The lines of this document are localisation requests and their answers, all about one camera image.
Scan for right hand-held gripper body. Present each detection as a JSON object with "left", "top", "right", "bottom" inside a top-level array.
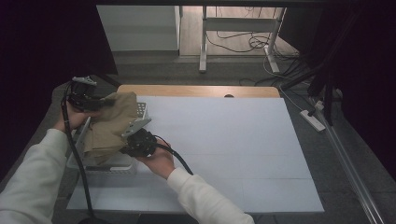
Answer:
[{"left": 119, "top": 116, "right": 159, "bottom": 159}]

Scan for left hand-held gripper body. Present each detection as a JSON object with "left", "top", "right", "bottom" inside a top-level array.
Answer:
[{"left": 65, "top": 76, "right": 106, "bottom": 113}]

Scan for tan pants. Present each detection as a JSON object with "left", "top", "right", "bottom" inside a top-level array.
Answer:
[{"left": 81, "top": 91, "right": 140, "bottom": 166}]

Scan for white perforated plastic basket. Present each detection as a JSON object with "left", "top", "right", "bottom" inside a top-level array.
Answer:
[{"left": 65, "top": 101, "right": 149, "bottom": 175}]

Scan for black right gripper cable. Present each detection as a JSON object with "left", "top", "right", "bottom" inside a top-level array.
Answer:
[{"left": 153, "top": 133, "right": 195, "bottom": 176}]

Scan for white desk frame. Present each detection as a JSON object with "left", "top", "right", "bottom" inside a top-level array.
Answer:
[{"left": 198, "top": 6, "right": 288, "bottom": 75}]

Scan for person's right hand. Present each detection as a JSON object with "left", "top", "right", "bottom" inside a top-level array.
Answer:
[{"left": 134, "top": 137, "right": 177, "bottom": 181}]

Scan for aluminium rail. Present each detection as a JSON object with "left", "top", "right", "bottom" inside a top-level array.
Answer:
[{"left": 311, "top": 98, "right": 386, "bottom": 224}]

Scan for black floor cable tangle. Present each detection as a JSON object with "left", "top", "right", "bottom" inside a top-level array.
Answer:
[{"left": 205, "top": 6, "right": 310, "bottom": 89}]

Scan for wooden table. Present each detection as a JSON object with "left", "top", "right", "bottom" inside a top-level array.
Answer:
[{"left": 117, "top": 84, "right": 281, "bottom": 99}]

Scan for white table board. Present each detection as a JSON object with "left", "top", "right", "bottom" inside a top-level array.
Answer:
[{"left": 66, "top": 94, "right": 325, "bottom": 216}]

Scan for person's left hand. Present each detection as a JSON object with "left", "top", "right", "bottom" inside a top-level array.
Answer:
[{"left": 52, "top": 101, "right": 101, "bottom": 133}]

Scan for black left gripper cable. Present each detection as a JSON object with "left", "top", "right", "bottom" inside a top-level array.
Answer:
[{"left": 60, "top": 81, "right": 96, "bottom": 218}]

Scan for white power strip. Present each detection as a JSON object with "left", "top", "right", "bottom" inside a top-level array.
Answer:
[{"left": 299, "top": 108, "right": 327, "bottom": 133}]

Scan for dark curtain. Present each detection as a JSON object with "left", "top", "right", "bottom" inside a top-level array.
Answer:
[
  {"left": 278, "top": 0, "right": 396, "bottom": 183},
  {"left": 0, "top": 0, "right": 119, "bottom": 182}
]

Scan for white cabinet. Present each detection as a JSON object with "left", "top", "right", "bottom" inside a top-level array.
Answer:
[{"left": 95, "top": 4, "right": 183, "bottom": 58}]

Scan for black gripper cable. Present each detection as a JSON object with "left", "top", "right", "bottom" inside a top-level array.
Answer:
[
  {"left": 60, "top": 81, "right": 96, "bottom": 218},
  {"left": 153, "top": 133, "right": 195, "bottom": 176}
]

